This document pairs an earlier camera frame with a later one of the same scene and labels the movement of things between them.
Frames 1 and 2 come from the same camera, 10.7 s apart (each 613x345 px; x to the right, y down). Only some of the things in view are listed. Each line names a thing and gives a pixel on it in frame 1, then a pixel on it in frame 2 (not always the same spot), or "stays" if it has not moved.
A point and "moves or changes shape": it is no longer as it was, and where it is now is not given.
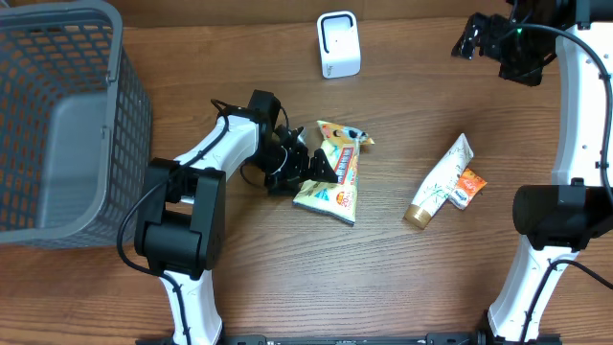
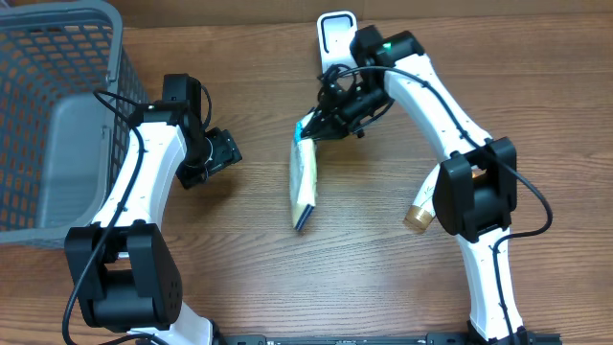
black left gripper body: (286, 166) to (218, 152)
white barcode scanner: (339, 44) stays
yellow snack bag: (341, 145) moves or changes shape
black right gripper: (494, 26) to (333, 119)
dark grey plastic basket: (76, 126) stays
